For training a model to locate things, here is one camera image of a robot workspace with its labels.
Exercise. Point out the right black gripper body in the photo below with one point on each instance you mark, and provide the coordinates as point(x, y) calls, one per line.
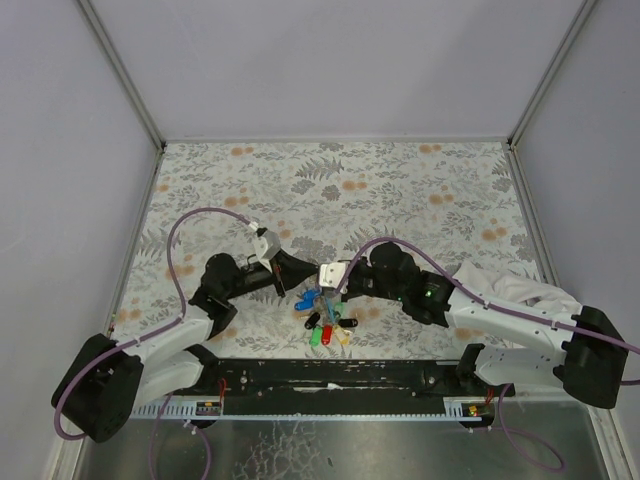
point(350, 284)

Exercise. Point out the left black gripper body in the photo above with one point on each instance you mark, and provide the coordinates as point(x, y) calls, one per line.
point(278, 275)

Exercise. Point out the bunch of coloured key tags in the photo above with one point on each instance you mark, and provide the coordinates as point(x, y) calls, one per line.
point(324, 319)

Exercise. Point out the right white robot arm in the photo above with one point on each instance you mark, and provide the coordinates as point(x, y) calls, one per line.
point(581, 353)

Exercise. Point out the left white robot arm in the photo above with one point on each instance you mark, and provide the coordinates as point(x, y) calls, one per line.
point(108, 379)

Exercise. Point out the floral patterned mat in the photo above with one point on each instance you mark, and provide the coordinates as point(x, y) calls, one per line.
point(454, 201)

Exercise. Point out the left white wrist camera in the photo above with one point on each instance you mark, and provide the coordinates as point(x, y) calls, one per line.
point(266, 245)

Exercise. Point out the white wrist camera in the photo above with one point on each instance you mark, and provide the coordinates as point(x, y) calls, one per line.
point(331, 274)
point(266, 245)

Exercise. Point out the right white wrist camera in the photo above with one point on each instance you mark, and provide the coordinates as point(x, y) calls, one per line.
point(331, 274)

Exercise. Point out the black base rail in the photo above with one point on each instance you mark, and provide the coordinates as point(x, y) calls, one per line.
point(281, 387)

